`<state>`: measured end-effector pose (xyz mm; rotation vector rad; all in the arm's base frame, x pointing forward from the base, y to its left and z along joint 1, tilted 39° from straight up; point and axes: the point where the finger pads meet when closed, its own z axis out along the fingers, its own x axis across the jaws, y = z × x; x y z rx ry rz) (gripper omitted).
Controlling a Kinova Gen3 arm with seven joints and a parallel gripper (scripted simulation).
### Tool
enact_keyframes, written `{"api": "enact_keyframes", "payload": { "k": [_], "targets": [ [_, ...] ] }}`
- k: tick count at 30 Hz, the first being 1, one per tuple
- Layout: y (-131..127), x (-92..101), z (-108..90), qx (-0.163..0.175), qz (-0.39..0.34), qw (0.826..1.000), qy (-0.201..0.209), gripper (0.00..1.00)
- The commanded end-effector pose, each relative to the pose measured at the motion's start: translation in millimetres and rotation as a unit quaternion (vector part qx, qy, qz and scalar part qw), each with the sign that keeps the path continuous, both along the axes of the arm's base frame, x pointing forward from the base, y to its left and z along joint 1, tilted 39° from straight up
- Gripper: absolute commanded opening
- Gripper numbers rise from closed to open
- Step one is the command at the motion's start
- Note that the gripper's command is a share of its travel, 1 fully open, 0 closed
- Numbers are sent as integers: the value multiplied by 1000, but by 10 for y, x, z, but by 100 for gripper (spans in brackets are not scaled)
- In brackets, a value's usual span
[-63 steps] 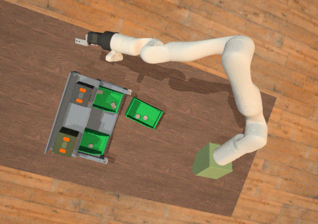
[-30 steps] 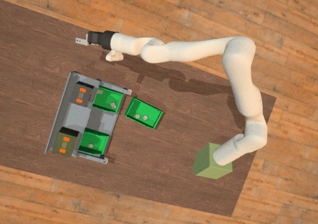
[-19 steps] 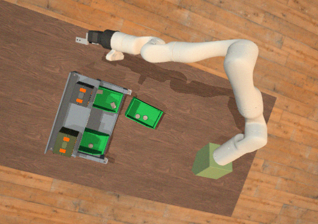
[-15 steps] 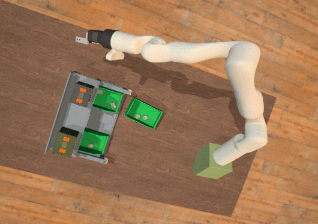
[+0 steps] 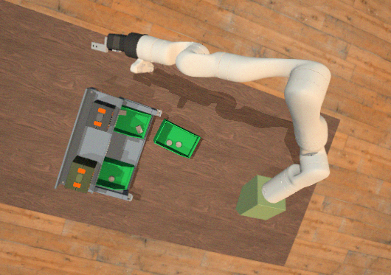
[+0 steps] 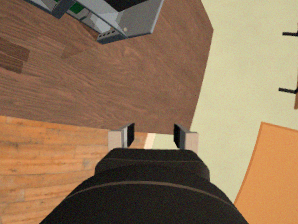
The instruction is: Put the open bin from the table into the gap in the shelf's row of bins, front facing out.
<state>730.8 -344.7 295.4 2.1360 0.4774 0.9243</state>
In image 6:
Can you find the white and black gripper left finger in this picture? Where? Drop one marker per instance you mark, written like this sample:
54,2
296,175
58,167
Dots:
122,137

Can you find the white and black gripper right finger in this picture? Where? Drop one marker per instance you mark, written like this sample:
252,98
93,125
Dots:
185,139

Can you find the dark grey case with orange latches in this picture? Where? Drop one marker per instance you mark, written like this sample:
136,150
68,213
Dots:
120,5

